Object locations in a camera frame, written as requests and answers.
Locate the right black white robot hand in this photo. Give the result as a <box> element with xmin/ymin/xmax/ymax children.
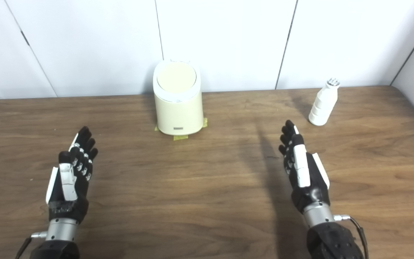
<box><xmin>278</xmin><ymin>120</ymin><xmax>331</xmax><ymax>214</ymax></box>

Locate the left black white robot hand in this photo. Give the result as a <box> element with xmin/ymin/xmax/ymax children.
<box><xmin>45</xmin><ymin>126</ymin><xmax>98</xmax><ymax>224</ymax></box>

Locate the small white plastic bottle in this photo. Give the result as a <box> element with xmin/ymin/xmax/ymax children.
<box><xmin>308</xmin><ymin>78</ymin><xmax>340</xmax><ymax>126</ymax></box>

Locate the cream-colored round bin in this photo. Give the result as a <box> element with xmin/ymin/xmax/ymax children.
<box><xmin>152</xmin><ymin>59</ymin><xmax>204</xmax><ymax>136</ymax></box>

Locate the round cream bin lid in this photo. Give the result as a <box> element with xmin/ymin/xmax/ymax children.
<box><xmin>156</xmin><ymin>62</ymin><xmax>197</xmax><ymax>93</ymax></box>

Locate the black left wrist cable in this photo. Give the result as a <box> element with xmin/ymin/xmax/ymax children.
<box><xmin>15</xmin><ymin>232</ymin><xmax>47</xmax><ymax>259</ymax></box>

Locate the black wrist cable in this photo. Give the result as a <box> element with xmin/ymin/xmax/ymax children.
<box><xmin>15</xmin><ymin>232</ymin><xmax>47</xmax><ymax>259</ymax></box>
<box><xmin>334</xmin><ymin>214</ymin><xmax>369</xmax><ymax>259</ymax></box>

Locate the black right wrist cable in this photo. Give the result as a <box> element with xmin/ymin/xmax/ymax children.
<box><xmin>334</xmin><ymin>214</ymin><xmax>369</xmax><ymax>259</ymax></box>

